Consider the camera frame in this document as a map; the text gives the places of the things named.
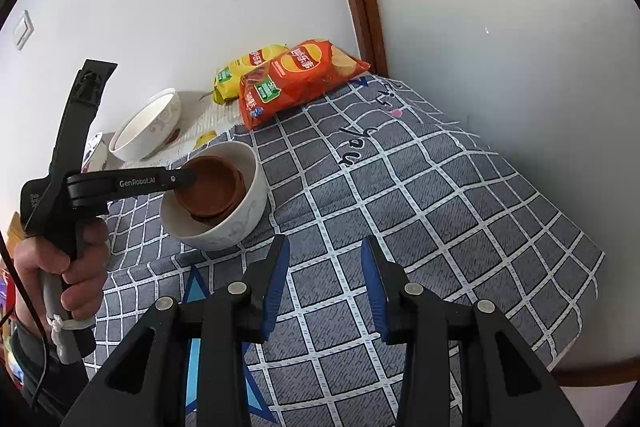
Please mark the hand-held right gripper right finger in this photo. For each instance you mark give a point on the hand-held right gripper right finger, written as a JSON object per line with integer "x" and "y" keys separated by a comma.
{"x": 372, "y": 287}

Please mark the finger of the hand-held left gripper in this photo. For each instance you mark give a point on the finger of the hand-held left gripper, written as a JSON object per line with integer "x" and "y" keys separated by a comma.
{"x": 82, "y": 107}
{"x": 182, "y": 179}

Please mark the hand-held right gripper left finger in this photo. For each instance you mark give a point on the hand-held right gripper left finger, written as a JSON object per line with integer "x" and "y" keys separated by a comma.
{"x": 274, "y": 287}

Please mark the small brown dish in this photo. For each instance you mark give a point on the small brown dish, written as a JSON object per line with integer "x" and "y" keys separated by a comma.
{"x": 243, "y": 187}
{"x": 210, "y": 187}

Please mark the small white bowl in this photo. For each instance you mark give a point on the small white bowl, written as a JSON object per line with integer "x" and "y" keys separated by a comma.
{"x": 235, "y": 227}

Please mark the person's left forearm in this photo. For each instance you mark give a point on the person's left forearm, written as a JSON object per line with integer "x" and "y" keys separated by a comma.
{"x": 30, "y": 357}

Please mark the person's left hand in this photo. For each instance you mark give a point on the person's left hand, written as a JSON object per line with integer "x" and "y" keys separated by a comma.
{"x": 87, "y": 267}

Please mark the large blue crane bowl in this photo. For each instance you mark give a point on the large blue crane bowl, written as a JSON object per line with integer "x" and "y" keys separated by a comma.
{"x": 95, "y": 152}

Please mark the small yellow object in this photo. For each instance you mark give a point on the small yellow object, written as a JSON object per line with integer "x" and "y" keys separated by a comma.
{"x": 205, "y": 139}

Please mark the white bowl with grey vine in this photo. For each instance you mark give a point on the white bowl with grey vine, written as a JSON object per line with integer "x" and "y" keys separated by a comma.
{"x": 150, "y": 132}

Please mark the grey checked cloth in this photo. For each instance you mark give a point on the grey checked cloth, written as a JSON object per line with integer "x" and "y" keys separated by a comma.
{"x": 425, "y": 207}

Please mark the yellow chip bag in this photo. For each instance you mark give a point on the yellow chip bag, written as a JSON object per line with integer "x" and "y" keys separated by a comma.
{"x": 235, "y": 77}

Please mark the red chip bag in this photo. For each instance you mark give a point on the red chip bag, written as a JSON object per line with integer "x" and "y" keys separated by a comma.
{"x": 300, "y": 77}

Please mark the white wall switch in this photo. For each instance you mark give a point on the white wall switch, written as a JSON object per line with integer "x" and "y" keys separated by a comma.
{"x": 21, "y": 30}

